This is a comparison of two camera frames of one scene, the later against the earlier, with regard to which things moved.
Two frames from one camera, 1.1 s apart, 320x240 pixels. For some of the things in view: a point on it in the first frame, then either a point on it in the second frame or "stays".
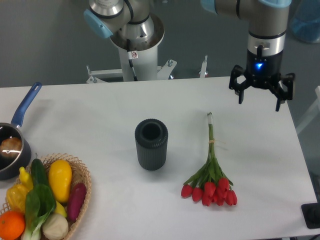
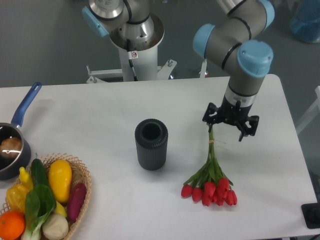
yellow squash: (60, 178) stays
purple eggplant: (75, 200) stays
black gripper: (263, 72) → (233, 114)
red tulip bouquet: (210, 183) stays
